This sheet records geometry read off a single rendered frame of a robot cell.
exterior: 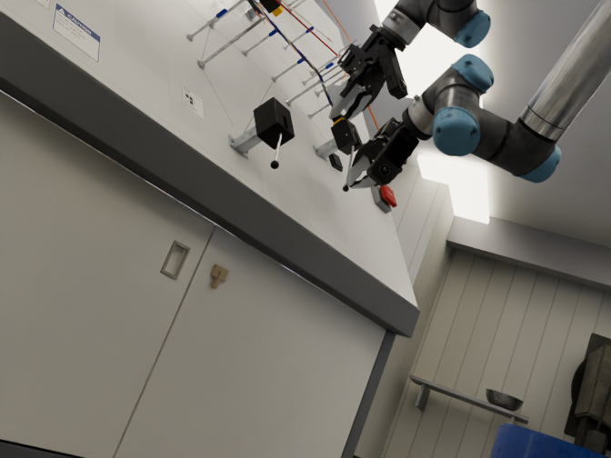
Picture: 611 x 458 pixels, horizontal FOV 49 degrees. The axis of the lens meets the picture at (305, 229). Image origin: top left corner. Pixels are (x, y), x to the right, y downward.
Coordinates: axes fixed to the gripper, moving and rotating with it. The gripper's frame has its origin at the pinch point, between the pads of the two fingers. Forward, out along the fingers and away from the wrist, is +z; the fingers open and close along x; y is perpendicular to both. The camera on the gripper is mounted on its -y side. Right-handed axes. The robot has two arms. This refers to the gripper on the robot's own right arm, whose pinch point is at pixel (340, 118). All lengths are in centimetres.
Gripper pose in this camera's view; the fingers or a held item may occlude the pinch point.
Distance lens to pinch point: 144.1
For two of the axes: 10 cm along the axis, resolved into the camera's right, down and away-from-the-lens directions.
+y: -5.9, -6.0, 5.5
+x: -5.3, -2.2, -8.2
